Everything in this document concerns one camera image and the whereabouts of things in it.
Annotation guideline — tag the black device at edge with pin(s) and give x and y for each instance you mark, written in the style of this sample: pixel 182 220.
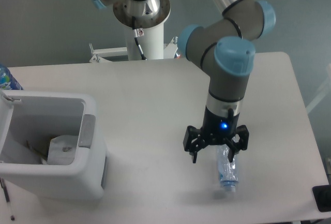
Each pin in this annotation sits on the black device at edge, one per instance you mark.
pixel 322 197

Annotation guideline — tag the white plastic trash can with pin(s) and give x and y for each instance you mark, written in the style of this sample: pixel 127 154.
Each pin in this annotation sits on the white plastic trash can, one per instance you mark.
pixel 29 120

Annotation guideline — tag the crushed clear plastic bottle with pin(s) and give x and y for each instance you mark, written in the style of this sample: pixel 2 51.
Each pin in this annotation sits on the crushed clear plastic bottle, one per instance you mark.
pixel 228 171

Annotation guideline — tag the black pen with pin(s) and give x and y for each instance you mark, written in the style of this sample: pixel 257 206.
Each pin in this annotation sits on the black pen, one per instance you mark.
pixel 7 199

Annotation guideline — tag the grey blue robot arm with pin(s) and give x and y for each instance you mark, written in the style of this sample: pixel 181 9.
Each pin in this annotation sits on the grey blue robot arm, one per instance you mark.
pixel 224 51

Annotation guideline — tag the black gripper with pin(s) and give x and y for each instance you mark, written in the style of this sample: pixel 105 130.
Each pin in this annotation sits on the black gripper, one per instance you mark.
pixel 217 130

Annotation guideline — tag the blue labelled drink bottle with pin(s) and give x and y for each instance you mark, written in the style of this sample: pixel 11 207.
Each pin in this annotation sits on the blue labelled drink bottle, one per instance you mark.
pixel 8 81

